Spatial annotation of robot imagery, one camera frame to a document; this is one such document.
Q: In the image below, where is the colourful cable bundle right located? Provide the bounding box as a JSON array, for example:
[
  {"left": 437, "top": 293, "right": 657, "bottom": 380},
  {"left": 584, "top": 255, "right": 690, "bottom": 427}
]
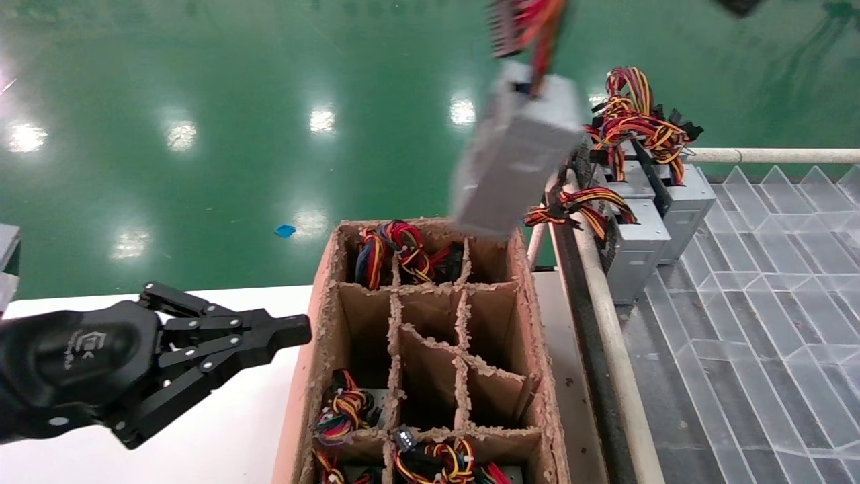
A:
[{"left": 355, "top": 225, "right": 389, "bottom": 291}]

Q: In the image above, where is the short white slanted pipe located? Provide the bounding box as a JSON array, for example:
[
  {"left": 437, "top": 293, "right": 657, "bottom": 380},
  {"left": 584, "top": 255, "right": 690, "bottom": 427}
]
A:
[{"left": 526, "top": 222, "right": 553, "bottom": 271}]

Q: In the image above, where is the long beige conveyor pipe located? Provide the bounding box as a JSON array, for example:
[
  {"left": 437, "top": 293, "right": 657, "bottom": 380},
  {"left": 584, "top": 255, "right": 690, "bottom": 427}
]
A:
[{"left": 561, "top": 168, "right": 666, "bottom": 484}]

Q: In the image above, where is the brown cardboard box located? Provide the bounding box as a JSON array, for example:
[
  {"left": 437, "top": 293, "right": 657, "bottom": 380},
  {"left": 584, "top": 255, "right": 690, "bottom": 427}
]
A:
[{"left": 272, "top": 216, "right": 572, "bottom": 484}]

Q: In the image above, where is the brown cardboard divider grid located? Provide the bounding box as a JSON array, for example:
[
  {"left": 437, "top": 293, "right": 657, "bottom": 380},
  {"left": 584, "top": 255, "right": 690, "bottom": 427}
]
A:
[{"left": 329, "top": 222, "right": 545, "bottom": 484}]

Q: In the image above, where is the power supply with coloured cables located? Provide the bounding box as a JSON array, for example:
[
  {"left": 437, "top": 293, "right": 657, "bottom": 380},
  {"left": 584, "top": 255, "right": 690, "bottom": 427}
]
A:
[
  {"left": 524, "top": 187, "right": 673, "bottom": 305},
  {"left": 591, "top": 66, "right": 717, "bottom": 266},
  {"left": 312, "top": 449, "right": 380, "bottom": 484},
  {"left": 314, "top": 368, "right": 392, "bottom": 446},
  {"left": 384, "top": 220, "right": 466, "bottom": 284},
  {"left": 449, "top": 0, "right": 584, "bottom": 241},
  {"left": 581, "top": 138, "right": 656, "bottom": 202},
  {"left": 392, "top": 425, "right": 525, "bottom": 484}
]

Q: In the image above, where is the white horizontal rail pipe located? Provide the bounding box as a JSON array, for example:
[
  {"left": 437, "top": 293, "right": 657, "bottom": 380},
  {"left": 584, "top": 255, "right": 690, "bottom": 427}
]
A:
[{"left": 682, "top": 148, "right": 860, "bottom": 165}]

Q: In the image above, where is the grey conveyor side panel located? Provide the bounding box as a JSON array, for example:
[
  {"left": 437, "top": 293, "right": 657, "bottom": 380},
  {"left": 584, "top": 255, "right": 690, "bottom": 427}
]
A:
[{"left": 531, "top": 269, "right": 605, "bottom": 484}]

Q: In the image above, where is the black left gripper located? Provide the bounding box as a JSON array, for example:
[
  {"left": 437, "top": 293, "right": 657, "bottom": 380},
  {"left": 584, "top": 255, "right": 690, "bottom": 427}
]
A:
[{"left": 0, "top": 282, "right": 313, "bottom": 450}]

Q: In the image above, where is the black conveyor edge strip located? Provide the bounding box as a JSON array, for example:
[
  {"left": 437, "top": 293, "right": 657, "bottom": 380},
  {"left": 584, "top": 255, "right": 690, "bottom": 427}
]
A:
[{"left": 548, "top": 175, "right": 639, "bottom": 484}]

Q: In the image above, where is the grey object at table edge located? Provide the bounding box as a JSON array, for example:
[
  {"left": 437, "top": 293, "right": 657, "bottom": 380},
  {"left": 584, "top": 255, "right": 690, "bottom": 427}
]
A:
[{"left": 0, "top": 225, "right": 21, "bottom": 313}]

